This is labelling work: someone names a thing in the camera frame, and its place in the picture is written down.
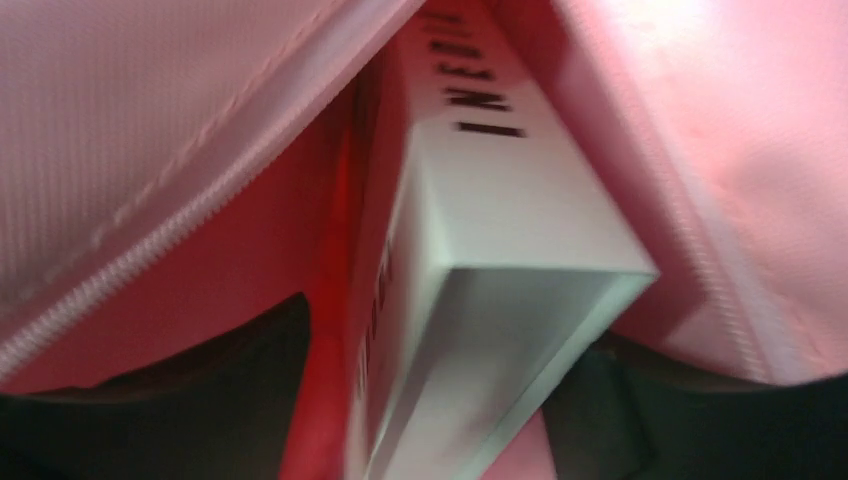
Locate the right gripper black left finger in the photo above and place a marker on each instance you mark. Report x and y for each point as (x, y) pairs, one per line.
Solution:
(219, 410)

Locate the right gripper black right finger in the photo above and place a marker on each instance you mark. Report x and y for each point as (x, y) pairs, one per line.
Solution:
(624, 411)

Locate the white inedita book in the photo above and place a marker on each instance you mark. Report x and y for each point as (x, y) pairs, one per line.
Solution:
(490, 255)

